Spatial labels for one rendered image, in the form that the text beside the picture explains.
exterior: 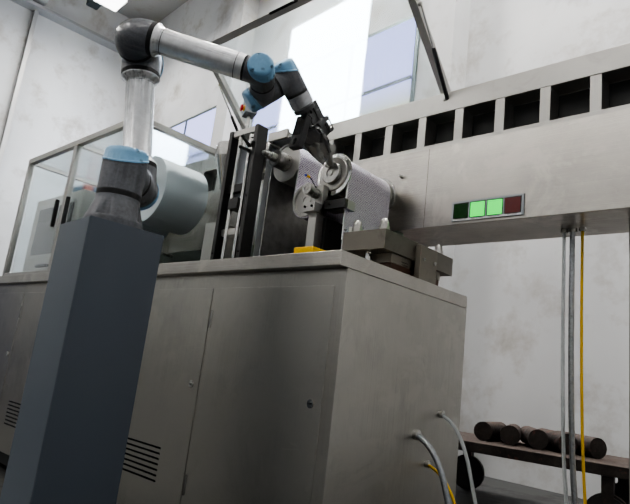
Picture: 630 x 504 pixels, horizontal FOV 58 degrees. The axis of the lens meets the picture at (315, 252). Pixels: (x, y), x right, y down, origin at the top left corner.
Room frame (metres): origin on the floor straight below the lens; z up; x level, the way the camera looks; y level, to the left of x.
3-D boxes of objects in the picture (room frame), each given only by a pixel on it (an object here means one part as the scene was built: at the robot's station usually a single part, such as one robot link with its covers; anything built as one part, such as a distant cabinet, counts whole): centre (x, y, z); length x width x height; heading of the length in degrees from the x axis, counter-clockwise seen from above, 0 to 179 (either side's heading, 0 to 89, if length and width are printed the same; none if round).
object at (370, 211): (1.85, -0.16, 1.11); 0.23 x 0.01 x 0.18; 137
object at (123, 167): (1.48, 0.54, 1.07); 0.13 x 0.12 x 0.14; 2
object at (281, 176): (2.07, 0.06, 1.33); 0.25 x 0.14 x 0.14; 137
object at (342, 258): (2.48, 0.63, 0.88); 2.52 x 0.66 x 0.04; 47
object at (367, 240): (1.80, -0.28, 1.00); 0.40 x 0.16 x 0.06; 137
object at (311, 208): (1.80, 0.02, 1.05); 0.06 x 0.05 x 0.31; 137
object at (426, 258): (1.75, -0.35, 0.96); 0.10 x 0.03 x 0.11; 137
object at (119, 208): (1.47, 0.54, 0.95); 0.15 x 0.15 x 0.10
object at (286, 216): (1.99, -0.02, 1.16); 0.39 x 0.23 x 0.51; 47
